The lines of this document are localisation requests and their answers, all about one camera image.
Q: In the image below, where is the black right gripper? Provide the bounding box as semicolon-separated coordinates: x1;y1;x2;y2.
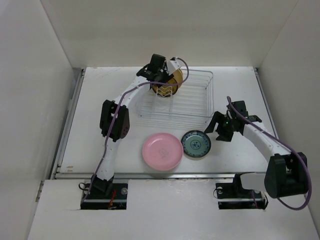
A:
203;111;237;142

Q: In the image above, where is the blue patterned small plate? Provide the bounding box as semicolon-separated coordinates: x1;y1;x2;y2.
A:
180;130;212;158

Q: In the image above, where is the pink plastic plate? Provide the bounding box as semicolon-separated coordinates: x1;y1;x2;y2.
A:
142;132;184;172

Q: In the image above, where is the yellow plate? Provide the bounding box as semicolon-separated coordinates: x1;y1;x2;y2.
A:
172;69;184;95

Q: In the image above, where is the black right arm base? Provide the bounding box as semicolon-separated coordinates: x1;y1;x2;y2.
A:
213;182;269;210

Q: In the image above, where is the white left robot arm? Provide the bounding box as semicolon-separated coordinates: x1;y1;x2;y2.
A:
89;53;173;199

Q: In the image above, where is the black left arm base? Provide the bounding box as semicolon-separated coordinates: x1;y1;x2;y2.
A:
78;182;129;210

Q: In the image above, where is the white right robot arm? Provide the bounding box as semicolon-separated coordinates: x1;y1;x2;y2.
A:
204;100;310;199

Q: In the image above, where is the white foam front board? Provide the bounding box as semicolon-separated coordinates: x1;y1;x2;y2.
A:
28;179;319;240

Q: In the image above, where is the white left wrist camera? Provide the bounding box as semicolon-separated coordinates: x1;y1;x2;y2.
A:
166;57;181;75

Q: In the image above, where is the white wire dish rack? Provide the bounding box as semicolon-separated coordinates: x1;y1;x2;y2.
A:
136;69;215;126

